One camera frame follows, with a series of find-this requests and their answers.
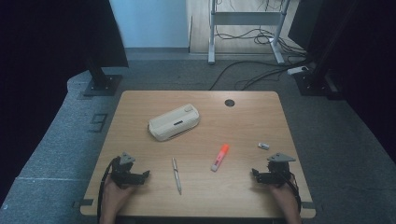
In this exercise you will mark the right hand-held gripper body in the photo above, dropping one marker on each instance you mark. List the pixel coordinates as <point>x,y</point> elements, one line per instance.
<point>279,172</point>

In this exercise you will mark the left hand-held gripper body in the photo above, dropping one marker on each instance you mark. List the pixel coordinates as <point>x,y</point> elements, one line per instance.
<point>122,172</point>

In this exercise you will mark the white eraser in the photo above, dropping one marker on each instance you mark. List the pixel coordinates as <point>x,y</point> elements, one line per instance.
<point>263,146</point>

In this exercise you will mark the orange highlighter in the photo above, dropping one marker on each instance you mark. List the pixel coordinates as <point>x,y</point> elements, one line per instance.
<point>220,157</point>

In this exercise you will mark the cream fabric pencil case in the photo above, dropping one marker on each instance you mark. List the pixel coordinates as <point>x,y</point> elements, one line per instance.
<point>173,123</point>

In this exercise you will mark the person's left hand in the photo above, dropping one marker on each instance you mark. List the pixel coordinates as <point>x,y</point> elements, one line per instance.
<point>113,196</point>

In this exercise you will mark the person's right hand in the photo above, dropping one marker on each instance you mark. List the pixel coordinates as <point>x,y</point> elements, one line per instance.
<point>286,197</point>

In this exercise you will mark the silver white pen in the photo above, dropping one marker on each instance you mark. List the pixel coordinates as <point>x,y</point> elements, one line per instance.
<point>176,175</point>

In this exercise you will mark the black tape strip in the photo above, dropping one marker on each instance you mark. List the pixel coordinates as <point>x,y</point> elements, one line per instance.
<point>83,203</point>

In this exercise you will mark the floor outlet cover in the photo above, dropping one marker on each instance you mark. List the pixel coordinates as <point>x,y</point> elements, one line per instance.
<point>98,122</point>

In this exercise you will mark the black round table grommet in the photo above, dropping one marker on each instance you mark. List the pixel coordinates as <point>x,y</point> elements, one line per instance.
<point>229,103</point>

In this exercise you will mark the black metal stand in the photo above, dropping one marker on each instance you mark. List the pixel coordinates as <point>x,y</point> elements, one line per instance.
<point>316,81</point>
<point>101,81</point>

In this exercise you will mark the white power strip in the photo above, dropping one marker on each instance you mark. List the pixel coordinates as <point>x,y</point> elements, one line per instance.
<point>297,70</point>

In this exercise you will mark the black curtain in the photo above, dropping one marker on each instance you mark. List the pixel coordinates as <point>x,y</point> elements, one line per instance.
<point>367,62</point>
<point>46,46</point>

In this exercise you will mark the white metal desk frame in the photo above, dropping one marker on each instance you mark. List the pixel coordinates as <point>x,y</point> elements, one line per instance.
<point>246,18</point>

